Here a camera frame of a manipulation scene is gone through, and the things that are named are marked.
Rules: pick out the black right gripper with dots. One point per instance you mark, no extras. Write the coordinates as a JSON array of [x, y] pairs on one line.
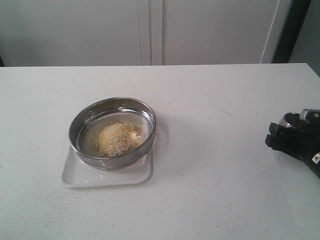
[[301, 143]]

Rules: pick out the stainless steel cup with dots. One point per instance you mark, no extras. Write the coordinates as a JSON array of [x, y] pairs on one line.
[[291, 120]]

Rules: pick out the yellow and white grain mix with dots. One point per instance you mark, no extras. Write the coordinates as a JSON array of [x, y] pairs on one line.
[[117, 139]]

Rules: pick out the round steel mesh sieve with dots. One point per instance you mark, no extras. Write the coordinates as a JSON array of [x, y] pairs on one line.
[[88, 122]]

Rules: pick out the white square tray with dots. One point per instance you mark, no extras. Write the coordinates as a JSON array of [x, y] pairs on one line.
[[77, 174]]

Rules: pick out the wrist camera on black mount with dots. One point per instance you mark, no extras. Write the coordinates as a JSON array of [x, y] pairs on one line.
[[310, 115]]

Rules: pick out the dark door frame post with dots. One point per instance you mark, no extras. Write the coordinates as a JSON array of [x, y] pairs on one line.
[[290, 31]]

